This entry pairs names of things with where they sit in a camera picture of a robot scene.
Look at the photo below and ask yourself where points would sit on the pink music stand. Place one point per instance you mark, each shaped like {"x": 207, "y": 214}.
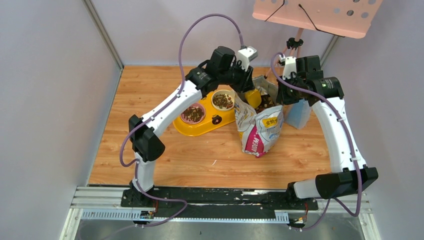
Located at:
{"x": 342, "y": 18}

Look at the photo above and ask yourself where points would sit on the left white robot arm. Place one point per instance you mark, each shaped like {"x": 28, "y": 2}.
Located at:
{"x": 225, "y": 67}

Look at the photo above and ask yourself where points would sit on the pet food kibble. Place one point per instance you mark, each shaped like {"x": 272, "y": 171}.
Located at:
{"x": 267, "y": 102}

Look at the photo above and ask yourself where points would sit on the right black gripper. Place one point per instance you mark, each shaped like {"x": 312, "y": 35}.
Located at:
{"x": 282, "y": 98}

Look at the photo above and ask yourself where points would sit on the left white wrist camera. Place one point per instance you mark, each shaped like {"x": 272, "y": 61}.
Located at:
{"x": 246, "y": 55}

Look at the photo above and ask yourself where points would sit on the yellow plastic scoop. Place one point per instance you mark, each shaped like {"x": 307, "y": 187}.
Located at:
{"x": 253, "y": 98}

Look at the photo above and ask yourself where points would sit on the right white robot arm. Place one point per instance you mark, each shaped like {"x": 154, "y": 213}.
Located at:
{"x": 350, "y": 173}

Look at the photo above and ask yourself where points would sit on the pink bowl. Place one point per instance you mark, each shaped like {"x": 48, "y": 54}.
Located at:
{"x": 194, "y": 114}

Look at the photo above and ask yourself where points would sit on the pet food bag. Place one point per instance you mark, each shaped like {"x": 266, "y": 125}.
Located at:
{"x": 259, "y": 128}

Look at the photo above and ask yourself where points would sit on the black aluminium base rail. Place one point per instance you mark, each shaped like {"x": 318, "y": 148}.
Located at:
{"x": 199, "y": 204}

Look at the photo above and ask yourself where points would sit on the yellow double pet feeder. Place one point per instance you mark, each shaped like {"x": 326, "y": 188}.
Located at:
{"x": 214, "y": 119}

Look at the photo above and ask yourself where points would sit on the cream bowl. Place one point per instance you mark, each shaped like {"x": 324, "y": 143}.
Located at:
{"x": 223, "y": 100}

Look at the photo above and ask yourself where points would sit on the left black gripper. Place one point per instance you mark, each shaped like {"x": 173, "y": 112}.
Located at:
{"x": 244, "y": 81}

